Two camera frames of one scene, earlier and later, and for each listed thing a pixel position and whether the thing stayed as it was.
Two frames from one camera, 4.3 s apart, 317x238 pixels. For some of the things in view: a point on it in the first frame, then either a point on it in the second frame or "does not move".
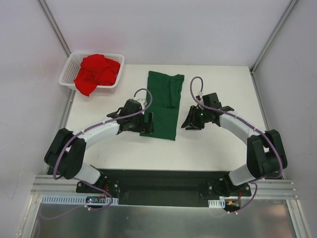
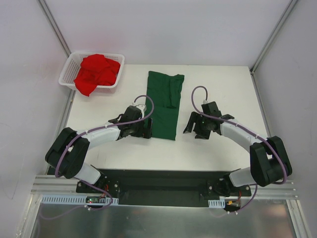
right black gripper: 195,118 → 198,126
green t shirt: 165,89 does not move
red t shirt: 95,70 does not move
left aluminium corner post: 55,27 does not move
